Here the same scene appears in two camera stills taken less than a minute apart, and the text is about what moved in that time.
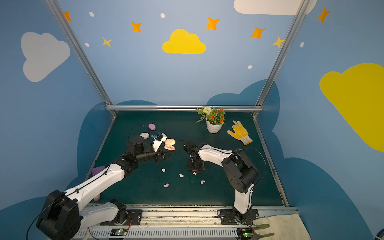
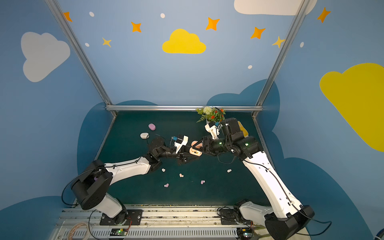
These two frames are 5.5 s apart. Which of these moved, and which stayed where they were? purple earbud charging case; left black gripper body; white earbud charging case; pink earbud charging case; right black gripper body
Moved: pink earbud charging case; left black gripper body; right black gripper body
Stayed: white earbud charging case; purple earbud charging case
